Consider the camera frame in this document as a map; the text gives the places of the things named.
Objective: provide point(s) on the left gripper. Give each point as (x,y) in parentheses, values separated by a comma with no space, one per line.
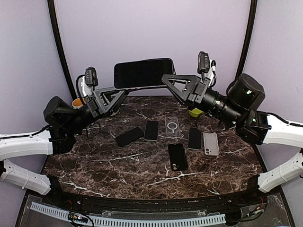
(102,107)

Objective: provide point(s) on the patterned mug yellow inside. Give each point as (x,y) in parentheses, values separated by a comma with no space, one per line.
(76,104)

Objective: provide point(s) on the white slotted cable duct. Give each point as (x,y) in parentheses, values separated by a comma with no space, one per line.
(97,221)

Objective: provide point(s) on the clear magsafe phone case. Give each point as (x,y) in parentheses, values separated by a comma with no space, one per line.
(172,127)

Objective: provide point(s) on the green bowl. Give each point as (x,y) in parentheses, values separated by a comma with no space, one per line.
(195,112)

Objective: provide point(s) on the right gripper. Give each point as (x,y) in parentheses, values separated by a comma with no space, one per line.
(200,91)

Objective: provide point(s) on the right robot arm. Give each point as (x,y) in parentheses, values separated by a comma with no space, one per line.
(239,108)

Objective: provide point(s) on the black frame post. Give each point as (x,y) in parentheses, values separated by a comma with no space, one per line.
(59,47)
(247,39)

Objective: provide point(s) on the black silicone phone case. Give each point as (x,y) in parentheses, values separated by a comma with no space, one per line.
(177,156)

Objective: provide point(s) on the left black frame post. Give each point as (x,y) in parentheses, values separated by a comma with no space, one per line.
(59,47)

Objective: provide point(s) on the black front table rail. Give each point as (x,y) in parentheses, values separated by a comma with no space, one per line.
(231,202)

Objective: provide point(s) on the small circuit board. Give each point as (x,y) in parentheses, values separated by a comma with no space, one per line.
(77,218)

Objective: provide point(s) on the black phone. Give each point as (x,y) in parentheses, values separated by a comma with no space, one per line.
(129,136)
(142,74)

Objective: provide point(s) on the white silicone phone case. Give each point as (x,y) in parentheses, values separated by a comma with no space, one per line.
(211,146)

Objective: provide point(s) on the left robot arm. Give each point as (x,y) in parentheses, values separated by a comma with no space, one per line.
(57,138)

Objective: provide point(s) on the right black frame post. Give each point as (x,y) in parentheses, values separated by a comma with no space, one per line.
(247,39)

